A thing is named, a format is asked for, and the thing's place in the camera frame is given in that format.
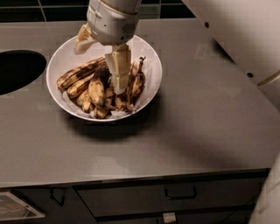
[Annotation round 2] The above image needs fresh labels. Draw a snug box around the open dishwasher door edge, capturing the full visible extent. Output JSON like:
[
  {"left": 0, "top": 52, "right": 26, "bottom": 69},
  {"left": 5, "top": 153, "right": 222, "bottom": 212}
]
[{"left": 0, "top": 192, "right": 46, "bottom": 221}]

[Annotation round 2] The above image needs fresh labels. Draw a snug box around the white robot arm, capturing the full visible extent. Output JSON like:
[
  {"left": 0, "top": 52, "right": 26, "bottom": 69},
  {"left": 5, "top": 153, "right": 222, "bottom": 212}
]
[{"left": 74, "top": 0, "right": 280, "bottom": 224}]

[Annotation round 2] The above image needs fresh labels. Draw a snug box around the blackened banana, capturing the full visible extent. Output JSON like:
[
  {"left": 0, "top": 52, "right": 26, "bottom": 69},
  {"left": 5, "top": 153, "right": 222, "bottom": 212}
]
[
  {"left": 129, "top": 57, "right": 145, "bottom": 104},
  {"left": 115, "top": 62, "right": 137, "bottom": 111}
]

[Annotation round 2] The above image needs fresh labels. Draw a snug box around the lower dark drawer front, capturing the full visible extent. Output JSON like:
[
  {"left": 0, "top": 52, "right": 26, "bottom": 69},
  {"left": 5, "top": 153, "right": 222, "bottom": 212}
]
[{"left": 95, "top": 205, "right": 254, "bottom": 224}]

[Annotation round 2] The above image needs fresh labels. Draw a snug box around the small lower left banana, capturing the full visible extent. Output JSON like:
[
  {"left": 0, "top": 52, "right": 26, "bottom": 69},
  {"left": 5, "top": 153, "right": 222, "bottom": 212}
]
[{"left": 76, "top": 90, "right": 94, "bottom": 113}]

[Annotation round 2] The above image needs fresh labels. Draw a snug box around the blackened right centre banana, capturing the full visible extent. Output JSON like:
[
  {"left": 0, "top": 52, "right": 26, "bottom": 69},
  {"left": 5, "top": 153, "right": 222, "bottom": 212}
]
[{"left": 115, "top": 62, "right": 137, "bottom": 111}]

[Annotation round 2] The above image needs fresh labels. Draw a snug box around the long stemmed centre banana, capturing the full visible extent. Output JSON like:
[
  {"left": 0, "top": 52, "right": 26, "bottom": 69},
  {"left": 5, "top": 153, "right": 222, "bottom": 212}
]
[{"left": 94, "top": 85, "right": 115, "bottom": 119}]

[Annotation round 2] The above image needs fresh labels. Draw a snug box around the dark drawer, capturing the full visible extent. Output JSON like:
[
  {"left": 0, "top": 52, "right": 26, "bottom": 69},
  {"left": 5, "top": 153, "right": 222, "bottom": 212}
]
[
  {"left": 95, "top": 205, "right": 254, "bottom": 224},
  {"left": 75, "top": 178, "right": 264, "bottom": 218}
]

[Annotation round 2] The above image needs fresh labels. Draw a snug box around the black drawer handle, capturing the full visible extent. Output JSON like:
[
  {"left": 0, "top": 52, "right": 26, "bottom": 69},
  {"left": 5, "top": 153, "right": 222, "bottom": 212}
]
[{"left": 164, "top": 186, "right": 197, "bottom": 200}]

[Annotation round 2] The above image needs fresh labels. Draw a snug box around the dark round sink opening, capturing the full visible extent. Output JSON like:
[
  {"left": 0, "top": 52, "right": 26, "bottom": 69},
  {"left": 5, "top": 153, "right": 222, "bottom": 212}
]
[{"left": 0, "top": 50, "right": 46, "bottom": 95}]

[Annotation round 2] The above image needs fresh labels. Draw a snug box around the rightmost blackened banana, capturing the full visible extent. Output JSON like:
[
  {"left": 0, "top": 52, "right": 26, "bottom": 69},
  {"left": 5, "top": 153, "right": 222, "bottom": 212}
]
[{"left": 129, "top": 57, "right": 145, "bottom": 104}]

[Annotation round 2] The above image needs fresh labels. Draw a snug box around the large white banana bowl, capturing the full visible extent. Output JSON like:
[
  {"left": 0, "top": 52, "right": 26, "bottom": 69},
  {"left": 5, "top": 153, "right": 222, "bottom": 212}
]
[{"left": 46, "top": 35, "right": 162, "bottom": 123}]

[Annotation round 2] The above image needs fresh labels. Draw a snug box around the spotted banana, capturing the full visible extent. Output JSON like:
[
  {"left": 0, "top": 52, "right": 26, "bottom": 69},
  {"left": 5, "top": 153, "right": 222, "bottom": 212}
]
[
  {"left": 66, "top": 74, "right": 94, "bottom": 98},
  {"left": 57, "top": 57, "right": 105, "bottom": 92}
]

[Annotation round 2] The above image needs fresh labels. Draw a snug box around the black cabinet door handle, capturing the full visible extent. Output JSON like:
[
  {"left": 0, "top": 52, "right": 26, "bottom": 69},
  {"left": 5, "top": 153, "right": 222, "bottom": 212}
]
[{"left": 49, "top": 188, "right": 65, "bottom": 207}]

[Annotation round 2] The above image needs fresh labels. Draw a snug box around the dark banana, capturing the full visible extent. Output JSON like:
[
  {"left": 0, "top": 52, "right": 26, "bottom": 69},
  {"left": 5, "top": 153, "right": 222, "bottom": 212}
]
[{"left": 88, "top": 65, "right": 111, "bottom": 108}]

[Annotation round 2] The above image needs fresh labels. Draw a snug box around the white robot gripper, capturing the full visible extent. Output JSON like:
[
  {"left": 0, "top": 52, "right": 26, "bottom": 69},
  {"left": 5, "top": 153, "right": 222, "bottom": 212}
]
[{"left": 74, "top": 0, "right": 142, "bottom": 95}]

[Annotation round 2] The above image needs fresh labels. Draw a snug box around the top left spotted banana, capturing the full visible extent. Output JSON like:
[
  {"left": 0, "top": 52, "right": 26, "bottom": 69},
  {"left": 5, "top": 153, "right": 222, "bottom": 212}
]
[{"left": 57, "top": 57, "right": 105, "bottom": 92}]

